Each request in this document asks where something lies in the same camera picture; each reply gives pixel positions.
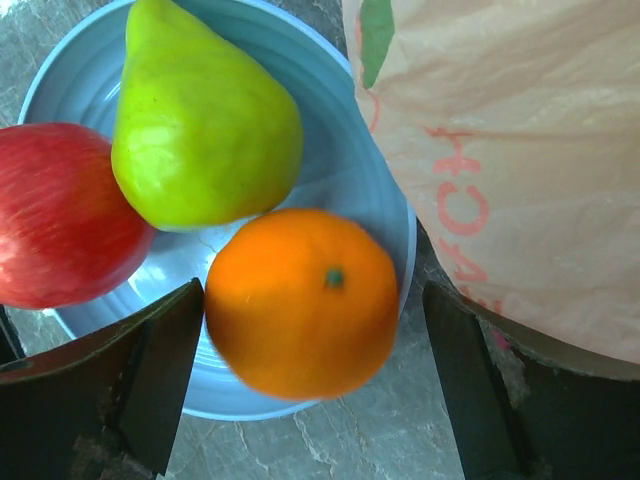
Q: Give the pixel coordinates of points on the pink translucent plastic bag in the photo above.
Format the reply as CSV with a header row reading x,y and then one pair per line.
x,y
513,129

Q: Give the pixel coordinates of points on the red fake apple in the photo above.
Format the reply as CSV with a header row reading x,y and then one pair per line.
x,y
68,235

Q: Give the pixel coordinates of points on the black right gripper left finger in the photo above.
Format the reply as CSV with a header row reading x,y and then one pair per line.
x,y
106,405

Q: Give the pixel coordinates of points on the green fake pear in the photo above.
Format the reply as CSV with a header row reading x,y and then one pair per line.
x,y
203,134

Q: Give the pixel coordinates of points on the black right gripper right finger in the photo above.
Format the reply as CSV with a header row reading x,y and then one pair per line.
x,y
514,417

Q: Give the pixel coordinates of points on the orange fake orange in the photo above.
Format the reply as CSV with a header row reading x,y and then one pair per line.
x,y
302,304

